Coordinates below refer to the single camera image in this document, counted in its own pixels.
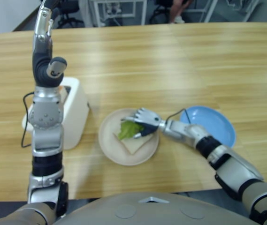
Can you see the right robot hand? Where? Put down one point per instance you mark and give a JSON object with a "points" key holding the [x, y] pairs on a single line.
{"points": [[147, 116]]}

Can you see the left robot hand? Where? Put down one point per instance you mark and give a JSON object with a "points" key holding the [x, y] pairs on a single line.
{"points": [[40, 68]]}

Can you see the green lettuce leaf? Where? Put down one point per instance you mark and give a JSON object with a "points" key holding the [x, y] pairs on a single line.
{"points": [[129, 130]]}

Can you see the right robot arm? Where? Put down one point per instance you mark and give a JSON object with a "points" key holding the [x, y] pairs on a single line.
{"points": [[231, 164]]}

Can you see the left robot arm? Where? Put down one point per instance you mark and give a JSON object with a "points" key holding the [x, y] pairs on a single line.
{"points": [[45, 138]]}

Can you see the bread slice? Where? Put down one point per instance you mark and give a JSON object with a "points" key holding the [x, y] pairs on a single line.
{"points": [[133, 145]]}

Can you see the beige plate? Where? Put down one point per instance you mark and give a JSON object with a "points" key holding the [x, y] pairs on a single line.
{"points": [[111, 143]]}

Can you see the black office chair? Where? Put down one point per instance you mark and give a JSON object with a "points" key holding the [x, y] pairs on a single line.
{"points": [[157, 14], [70, 21]]}

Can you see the cream toaster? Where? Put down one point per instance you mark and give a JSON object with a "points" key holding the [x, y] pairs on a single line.
{"points": [[74, 117]]}

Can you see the blue plate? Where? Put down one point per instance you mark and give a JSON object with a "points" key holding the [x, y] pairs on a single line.
{"points": [[215, 126]]}

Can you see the robot body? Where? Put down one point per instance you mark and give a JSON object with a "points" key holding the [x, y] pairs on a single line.
{"points": [[152, 211]]}

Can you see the white metal rack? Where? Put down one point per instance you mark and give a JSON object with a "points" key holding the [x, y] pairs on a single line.
{"points": [[144, 11]]}

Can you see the person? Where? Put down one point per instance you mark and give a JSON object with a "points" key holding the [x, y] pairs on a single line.
{"points": [[177, 10]]}

